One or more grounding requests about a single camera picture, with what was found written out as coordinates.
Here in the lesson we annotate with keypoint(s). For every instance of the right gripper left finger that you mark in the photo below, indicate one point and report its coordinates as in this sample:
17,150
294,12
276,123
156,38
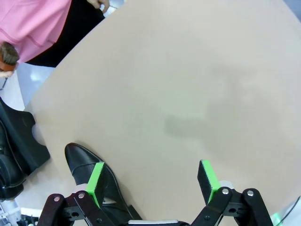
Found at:
95,183

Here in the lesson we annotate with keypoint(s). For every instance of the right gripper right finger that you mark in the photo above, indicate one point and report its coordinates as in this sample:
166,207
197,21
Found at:
209,179

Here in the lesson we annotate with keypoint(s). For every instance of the person's right hand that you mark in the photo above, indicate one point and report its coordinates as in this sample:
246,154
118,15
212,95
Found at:
5,74

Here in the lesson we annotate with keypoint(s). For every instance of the person's left hand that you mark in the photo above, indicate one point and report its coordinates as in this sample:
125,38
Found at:
101,2

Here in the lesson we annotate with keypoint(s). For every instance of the wooden shoe brush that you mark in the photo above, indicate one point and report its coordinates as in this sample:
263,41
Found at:
8,56

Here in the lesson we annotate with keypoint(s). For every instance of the black leather dress shoe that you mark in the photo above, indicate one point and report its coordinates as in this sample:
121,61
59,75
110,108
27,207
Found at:
80,160
9,169

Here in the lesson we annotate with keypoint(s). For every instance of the black metal shoe stand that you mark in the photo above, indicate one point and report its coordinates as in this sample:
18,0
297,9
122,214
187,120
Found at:
21,131

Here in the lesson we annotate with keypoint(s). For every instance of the person in pink shirt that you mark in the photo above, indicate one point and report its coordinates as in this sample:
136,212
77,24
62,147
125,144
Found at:
70,35

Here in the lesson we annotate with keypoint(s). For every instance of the pink hoodie torso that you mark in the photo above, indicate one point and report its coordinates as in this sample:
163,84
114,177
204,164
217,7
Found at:
28,23

